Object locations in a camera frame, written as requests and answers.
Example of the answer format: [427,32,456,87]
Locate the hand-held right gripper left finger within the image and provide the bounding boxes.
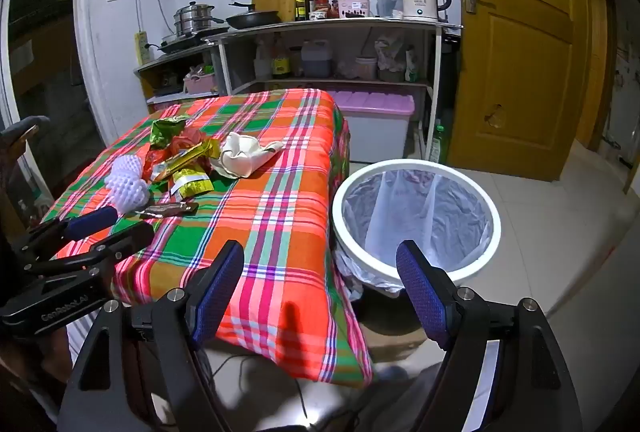
[57,239,246,432]

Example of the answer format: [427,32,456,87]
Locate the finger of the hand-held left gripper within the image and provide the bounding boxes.
[12,206,120,263]
[24,222,157,276]

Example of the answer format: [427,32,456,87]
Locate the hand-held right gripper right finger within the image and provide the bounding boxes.
[395,239,583,432]

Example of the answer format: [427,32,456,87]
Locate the white foam fruit net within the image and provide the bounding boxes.
[104,155,152,214]

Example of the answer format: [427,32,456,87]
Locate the brown chocolate wrapper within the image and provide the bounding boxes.
[134,201,199,219]

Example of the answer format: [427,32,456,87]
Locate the white round bin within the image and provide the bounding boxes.
[331,159,502,294]

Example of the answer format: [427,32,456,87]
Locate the red wrapper with round window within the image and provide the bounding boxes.
[142,149,174,181]

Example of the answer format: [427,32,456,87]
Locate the yellow seasoning packet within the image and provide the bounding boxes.
[169,167,214,199]

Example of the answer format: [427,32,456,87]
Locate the clear plastic bin liner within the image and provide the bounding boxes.
[334,169,493,300]

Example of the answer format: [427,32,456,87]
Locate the gold candy wrapper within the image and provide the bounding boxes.
[152,139,222,184]

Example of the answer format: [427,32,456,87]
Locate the green pea snack bag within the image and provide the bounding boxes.
[150,117,187,150]

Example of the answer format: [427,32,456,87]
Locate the red cellophane wrapper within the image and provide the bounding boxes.
[172,127,207,154]

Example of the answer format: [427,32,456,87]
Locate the white paper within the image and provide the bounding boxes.
[214,132,287,179]

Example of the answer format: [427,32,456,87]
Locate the plaid tablecloth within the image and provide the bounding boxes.
[42,88,373,387]

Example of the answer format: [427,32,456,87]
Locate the green glass bottle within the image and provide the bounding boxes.
[429,125,446,164]

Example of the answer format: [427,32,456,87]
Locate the glass sliding door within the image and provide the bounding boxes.
[0,0,108,233]

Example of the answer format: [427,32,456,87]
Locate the pink plastic basket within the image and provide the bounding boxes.
[182,65,217,96]

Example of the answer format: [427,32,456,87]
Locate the low wooden shelf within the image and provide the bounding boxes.
[134,47,223,114]

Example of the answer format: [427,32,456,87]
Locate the purple lid storage box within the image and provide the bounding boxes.
[325,90,416,164]

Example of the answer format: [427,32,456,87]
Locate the yellowed power strip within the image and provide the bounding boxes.
[135,31,151,66]

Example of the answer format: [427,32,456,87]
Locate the black induction cooker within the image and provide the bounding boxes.
[159,26,231,54]

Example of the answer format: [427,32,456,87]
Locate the white plastic bottle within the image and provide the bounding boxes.
[254,40,272,80]

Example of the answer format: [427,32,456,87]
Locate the steel steamer pot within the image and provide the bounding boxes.
[172,1,226,37]

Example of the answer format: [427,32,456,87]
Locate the green white packet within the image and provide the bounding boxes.
[405,47,421,84]

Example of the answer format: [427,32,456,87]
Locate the pink round tub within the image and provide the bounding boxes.
[354,56,379,81]

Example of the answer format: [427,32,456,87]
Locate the yellow label bottle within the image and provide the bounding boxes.
[271,37,292,79]

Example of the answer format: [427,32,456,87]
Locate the crumpled plastic bags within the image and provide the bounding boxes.
[375,37,407,82]

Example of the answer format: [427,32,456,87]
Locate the yellow wooden door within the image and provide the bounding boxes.
[446,0,591,183]

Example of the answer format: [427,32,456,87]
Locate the grey plastic jug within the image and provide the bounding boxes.
[301,40,334,78]

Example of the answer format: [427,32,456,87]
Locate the black frying pan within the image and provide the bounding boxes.
[225,1,283,30]

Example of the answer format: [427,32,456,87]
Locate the white kitchen rack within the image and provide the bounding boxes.
[202,18,465,162]

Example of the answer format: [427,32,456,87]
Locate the clear plastic lidded container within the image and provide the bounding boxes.
[372,0,404,18]

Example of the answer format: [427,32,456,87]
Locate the pink utensil holder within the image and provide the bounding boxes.
[338,0,371,19]

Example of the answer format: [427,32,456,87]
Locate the wooden door frame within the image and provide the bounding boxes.
[575,0,623,153]

